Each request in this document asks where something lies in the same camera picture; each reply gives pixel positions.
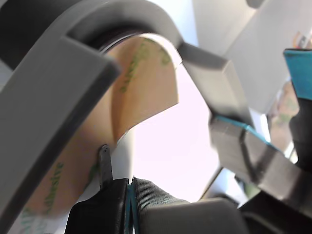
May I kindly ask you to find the long gripper finger with blue pad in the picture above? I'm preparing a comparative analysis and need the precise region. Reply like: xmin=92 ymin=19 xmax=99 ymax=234
xmin=211 ymin=116 xmax=312 ymax=213

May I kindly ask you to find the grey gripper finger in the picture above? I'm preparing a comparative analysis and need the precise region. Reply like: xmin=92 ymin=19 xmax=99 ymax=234
xmin=130 ymin=177 xmax=191 ymax=234

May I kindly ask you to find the black body of open gripper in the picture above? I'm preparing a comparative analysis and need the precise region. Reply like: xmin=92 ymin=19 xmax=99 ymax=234
xmin=240 ymin=189 xmax=312 ymax=234

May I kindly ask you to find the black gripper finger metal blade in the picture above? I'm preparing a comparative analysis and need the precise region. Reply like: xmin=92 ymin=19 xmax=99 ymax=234
xmin=64 ymin=145 xmax=129 ymax=234

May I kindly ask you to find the bent gripper finger with blue pad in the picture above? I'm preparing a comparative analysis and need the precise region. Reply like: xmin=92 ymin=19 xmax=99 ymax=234
xmin=282 ymin=48 xmax=312 ymax=171

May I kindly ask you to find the brown adhesive tape roll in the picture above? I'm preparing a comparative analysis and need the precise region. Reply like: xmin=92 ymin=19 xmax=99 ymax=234
xmin=9 ymin=33 xmax=183 ymax=234

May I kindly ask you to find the white cardboard box red logo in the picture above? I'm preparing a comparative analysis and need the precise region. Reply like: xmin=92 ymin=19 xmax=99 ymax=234
xmin=192 ymin=0 xmax=312 ymax=152

